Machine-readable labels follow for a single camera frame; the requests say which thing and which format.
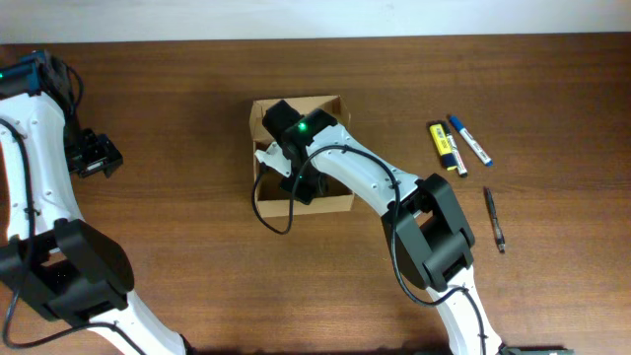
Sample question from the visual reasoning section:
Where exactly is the yellow highlighter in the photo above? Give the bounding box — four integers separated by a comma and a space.
428, 121, 457, 171

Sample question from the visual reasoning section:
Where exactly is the blue cap whiteboard marker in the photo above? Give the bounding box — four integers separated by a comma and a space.
449, 115, 493, 167

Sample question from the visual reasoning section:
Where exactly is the black ballpoint pen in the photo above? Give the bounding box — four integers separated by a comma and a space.
483, 186, 506, 253

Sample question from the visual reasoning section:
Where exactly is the black cap whiteboard marker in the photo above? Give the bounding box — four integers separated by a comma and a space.
441, 120, 468, 178

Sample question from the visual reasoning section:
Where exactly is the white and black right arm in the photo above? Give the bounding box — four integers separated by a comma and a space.
255, 100, 506, 354

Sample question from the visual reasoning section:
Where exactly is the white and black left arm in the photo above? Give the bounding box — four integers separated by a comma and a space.
1, 50, 194, 354

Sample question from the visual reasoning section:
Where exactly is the open brown cardboard box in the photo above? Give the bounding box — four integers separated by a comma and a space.
248, 96, 355, 218

